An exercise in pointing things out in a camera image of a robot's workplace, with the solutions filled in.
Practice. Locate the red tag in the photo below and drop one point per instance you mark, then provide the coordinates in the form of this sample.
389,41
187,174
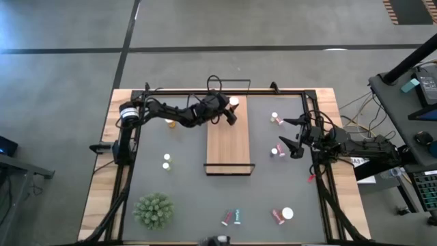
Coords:
311,177

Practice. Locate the white cap front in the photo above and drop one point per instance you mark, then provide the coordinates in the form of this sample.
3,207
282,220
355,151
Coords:
166,166

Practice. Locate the black computer mouse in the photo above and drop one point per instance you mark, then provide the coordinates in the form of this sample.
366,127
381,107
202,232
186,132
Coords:
423,137

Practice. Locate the hazard striped floor mat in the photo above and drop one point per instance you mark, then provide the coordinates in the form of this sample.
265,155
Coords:
409,10

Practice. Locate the orange pill bottle white cap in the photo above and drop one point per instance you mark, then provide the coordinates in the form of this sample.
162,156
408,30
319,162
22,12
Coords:
171,123
287,213
234,101

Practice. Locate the clear plastic bottle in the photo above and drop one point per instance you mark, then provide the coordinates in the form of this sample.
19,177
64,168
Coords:
392,172

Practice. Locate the dark tablet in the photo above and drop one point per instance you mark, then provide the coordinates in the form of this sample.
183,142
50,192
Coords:
425,115

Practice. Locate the small pink pill bottle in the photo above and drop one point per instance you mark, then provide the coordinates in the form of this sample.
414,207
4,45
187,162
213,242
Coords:
274,151

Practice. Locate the white paper sheet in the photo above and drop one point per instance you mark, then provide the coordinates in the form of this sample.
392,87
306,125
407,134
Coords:
362,164

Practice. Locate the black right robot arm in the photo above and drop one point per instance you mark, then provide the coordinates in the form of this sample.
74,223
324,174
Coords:
368,147

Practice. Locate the backlit keyboard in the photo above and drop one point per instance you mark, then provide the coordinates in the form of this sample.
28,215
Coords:
425,187

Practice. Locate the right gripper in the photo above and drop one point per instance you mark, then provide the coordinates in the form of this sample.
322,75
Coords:
311,136

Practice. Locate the black power adapter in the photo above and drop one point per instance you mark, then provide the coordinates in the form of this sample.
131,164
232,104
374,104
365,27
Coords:
426,87

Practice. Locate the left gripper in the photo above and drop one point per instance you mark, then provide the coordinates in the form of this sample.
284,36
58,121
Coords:
213,104

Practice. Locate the dark device with blue light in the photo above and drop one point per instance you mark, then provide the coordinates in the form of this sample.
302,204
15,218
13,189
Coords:
7,146

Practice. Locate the black metal stand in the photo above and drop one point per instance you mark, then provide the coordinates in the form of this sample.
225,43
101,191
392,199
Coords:
20,171

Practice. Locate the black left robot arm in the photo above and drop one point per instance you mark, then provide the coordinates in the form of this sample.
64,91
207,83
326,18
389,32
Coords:
160,109

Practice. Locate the grey table mat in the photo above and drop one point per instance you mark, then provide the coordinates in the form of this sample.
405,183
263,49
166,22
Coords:
191,191

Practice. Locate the artificial green potted plant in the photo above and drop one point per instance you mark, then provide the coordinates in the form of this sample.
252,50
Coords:
153,210

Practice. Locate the black overhead camera pole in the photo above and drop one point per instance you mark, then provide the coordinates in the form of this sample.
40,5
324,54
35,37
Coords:
409,59

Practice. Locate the grey side desk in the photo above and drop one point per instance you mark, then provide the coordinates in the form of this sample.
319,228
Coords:
392,112

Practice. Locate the black clamp bracket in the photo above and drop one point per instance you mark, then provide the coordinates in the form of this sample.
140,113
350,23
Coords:
100,147

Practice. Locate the black object with white patch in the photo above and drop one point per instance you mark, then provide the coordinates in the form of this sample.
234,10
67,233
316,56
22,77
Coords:
215,241

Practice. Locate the black metal rig frame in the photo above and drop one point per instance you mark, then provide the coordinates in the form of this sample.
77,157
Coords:
290,92

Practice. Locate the small teal box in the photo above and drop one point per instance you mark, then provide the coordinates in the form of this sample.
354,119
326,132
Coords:
409,85

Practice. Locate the teal printed pill bottle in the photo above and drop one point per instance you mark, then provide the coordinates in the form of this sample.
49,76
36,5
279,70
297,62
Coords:
237,217

